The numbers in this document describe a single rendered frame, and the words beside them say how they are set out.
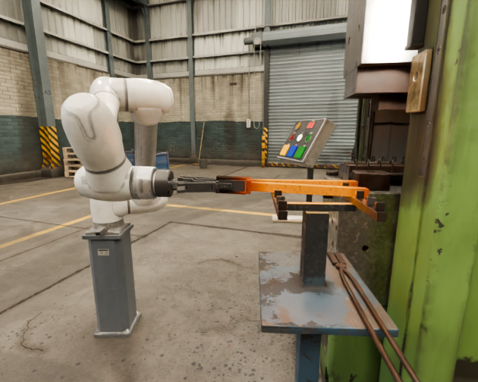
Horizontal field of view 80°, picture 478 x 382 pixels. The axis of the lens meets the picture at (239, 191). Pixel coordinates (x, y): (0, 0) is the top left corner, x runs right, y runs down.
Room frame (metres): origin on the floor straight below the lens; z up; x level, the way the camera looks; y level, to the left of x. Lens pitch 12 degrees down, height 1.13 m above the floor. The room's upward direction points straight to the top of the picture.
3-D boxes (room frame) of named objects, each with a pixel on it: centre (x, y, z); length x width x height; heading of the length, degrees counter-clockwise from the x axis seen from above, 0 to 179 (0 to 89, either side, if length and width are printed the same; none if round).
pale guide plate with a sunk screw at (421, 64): (0.91, -0.54, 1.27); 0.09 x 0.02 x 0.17; 172
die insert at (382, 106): (1.19, -0.70, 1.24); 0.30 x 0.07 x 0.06; 82
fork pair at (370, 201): (0.63, -0.20, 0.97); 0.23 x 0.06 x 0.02; 87
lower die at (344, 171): (1.22, -0.67, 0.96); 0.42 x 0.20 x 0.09; 82
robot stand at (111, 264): (1.49, 0.71, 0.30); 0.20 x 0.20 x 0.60; 1
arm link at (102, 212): (1.50, 0.70, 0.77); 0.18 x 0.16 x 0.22; 115
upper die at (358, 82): (1.22, -0.67, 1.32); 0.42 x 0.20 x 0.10; 82
